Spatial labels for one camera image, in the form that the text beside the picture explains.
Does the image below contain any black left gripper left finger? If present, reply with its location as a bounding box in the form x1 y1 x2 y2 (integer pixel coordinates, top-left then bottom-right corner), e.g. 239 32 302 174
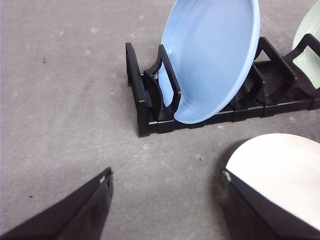
0 167 114 240

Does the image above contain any white plate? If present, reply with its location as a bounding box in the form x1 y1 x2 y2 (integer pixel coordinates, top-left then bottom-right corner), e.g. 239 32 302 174
225 133 320 230

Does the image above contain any black plate rack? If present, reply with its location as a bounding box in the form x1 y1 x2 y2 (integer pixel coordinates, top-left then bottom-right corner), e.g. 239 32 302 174
125 34 320 137

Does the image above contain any green plate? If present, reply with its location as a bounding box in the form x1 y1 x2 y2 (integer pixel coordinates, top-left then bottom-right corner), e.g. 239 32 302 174
292 0 320 90

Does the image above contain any blue plate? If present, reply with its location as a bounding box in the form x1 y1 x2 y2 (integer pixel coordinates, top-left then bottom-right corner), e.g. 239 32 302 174
158 0 261 124

